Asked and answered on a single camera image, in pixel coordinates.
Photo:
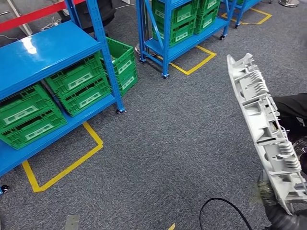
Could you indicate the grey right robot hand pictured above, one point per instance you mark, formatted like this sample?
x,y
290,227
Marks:
x,y
287,222

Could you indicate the grey plastic wheel cover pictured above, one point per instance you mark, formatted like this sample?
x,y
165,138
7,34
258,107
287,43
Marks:
x,y
258,127

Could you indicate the blue metal shelf rack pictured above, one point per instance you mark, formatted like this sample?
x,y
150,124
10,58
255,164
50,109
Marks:
x,y
35,54
246,6
172,52

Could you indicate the yellow floor tape strip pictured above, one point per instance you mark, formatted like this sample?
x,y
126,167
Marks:
x,y
171,227

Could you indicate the yellow floor tape outline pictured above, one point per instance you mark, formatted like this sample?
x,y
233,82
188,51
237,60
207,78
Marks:
x,y
261,17
191,68

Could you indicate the chrome stanchion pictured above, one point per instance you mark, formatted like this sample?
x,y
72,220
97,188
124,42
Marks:
x,y
289,3
137,49

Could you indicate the green plastic crate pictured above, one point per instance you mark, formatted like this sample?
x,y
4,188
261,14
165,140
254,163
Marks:
x,y
72,74
181,35
175,14
21,104
119,57
35,130
128,81
206,22
209,4
240,2
84,98

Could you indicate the black office chair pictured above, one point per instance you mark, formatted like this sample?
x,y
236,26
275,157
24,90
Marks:
x,y
96,12

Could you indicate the red barrier belt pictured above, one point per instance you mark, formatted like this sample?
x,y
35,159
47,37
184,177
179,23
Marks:
x,y
29,16

